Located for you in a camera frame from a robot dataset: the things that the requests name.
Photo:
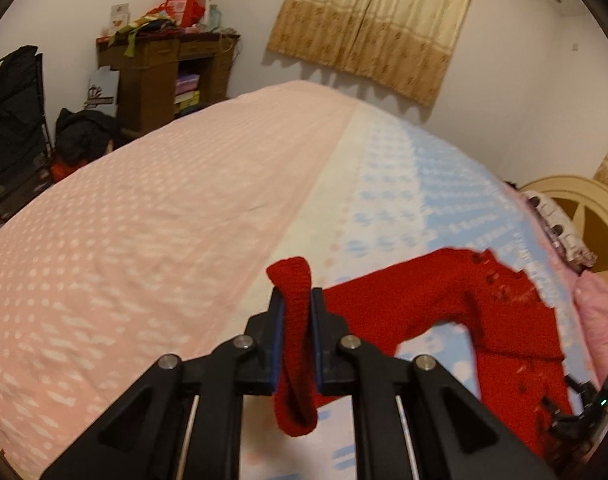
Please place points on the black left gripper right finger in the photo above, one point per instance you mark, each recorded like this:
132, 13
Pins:
412, 419

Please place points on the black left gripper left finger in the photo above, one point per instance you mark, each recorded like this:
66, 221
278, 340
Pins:
182, 419

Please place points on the red knitted sweater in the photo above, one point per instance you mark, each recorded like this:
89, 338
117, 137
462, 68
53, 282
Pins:
518, 355

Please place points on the pink quilt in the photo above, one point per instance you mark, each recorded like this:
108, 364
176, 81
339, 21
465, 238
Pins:
579, 299

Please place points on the white patterned pillow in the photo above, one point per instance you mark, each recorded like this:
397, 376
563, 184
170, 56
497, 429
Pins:
561, 232

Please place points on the cream and brown headboard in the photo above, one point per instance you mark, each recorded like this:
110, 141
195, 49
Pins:
585, 202

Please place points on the black folding chair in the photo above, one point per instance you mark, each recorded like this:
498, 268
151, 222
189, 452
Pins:
25, 145

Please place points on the black bag on floor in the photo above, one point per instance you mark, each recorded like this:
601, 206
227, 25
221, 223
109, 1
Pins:
82, 138

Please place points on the white paper bag with logo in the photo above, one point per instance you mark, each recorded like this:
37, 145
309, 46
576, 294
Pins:
102, 92

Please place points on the dark brown wooden desk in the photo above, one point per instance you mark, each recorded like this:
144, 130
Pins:
147, 87

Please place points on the colourful cloth pile on desk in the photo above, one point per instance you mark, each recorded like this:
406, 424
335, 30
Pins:
148, 23

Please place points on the beige patterned curtain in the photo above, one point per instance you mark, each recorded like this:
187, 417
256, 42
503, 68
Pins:
403, 45

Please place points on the white card on desk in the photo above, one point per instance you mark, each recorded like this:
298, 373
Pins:
119, 17

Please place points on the red gift bag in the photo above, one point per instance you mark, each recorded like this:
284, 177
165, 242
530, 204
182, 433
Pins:
186, 13

